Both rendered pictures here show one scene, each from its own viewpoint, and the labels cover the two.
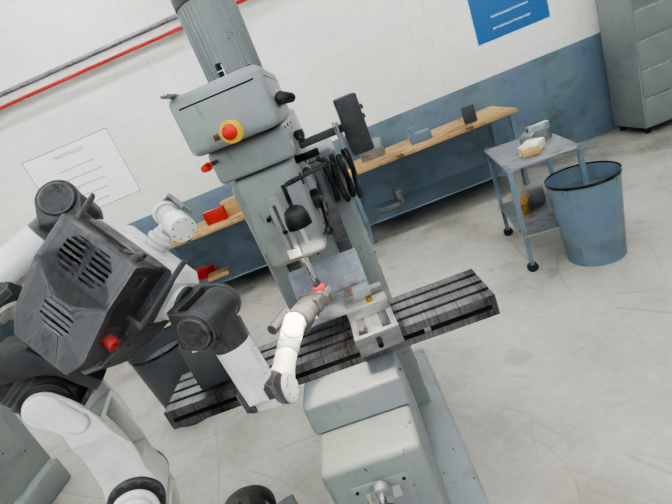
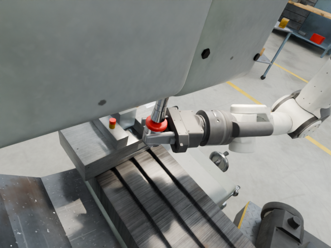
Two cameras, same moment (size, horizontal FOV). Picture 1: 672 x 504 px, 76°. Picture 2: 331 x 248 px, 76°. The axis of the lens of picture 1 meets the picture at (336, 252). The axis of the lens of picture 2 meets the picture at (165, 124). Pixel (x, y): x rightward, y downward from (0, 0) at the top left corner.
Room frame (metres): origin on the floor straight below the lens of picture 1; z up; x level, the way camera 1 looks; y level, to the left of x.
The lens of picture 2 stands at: (1.69, 0.31, 1.46)
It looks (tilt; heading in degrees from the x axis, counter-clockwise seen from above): 41 degrees down; 214
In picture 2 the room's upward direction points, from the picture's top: 17 degrees clockwise
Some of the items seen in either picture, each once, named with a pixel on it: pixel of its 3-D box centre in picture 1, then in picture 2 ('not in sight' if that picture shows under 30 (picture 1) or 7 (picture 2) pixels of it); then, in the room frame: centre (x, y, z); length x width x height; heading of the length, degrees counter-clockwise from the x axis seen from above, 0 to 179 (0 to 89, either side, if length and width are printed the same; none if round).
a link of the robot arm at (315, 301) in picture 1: (309, 307); (193, 129); (1.33, 0.16, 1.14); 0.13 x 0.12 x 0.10; 60
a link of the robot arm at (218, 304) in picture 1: (215, 323); not in sight; (0.93, 0.32, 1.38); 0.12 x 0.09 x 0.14; 159
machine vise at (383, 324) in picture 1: (369, 311); (128, 125); (1.37, -0.03, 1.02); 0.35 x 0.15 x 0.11; 177
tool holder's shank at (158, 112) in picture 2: (311, 272); (162, 100); (1.42, 0.11, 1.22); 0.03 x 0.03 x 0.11
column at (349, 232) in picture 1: (345, 300); not in sight; (2.03, 0.05, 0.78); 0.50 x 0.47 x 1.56; 175
